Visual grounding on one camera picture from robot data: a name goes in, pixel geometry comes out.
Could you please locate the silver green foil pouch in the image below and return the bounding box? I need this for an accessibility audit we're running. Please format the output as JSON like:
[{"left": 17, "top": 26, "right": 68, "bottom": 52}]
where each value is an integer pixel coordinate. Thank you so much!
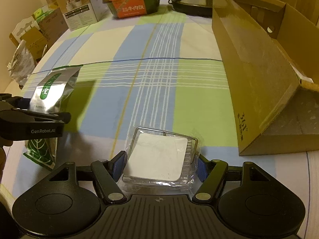
[{"left": 24, "top": 65, "right": 82, "bottom": 170}]

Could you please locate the clear tray with white pad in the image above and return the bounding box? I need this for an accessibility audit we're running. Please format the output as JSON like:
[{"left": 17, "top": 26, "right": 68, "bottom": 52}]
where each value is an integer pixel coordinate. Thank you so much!
[{"left": 120, "top": 126, "right": 200, "bottom": 194}]

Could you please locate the white crumpled bag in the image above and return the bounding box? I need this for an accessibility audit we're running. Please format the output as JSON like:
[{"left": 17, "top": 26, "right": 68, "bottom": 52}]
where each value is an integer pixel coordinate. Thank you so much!
[{"left": 7, "top": 40, "right": 36, "bottom": 87}]

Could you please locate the brown cardboard carton on floor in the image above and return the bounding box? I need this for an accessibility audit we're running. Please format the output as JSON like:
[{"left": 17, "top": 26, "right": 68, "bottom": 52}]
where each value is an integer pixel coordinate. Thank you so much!
[{"left": 21, "top": 3, "right": 68, "bottom": 61}]

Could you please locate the white wooden chair back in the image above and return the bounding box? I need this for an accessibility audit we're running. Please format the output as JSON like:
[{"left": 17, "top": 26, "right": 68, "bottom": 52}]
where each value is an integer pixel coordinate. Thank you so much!
[{"left": 9, "top": 16, "right": 35, "bottom": 47}]

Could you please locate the checked tablecloth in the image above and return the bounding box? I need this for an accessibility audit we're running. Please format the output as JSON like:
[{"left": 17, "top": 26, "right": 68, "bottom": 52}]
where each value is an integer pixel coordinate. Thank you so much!
[{"left": 0, "top": 3, "right": 312, "bottom": 239}]

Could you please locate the white product carton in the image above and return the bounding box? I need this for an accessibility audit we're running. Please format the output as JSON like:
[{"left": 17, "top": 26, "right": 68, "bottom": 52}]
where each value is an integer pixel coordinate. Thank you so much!
[{"left": 56, "top": 0, "right": 108, "bottom": 31}]

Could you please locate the brown cardboard box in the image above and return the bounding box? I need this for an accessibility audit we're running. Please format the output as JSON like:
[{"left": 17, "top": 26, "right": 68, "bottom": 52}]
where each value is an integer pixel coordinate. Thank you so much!
[{"left": 212, "top": 0, "right": 318, "bottom": 155}]

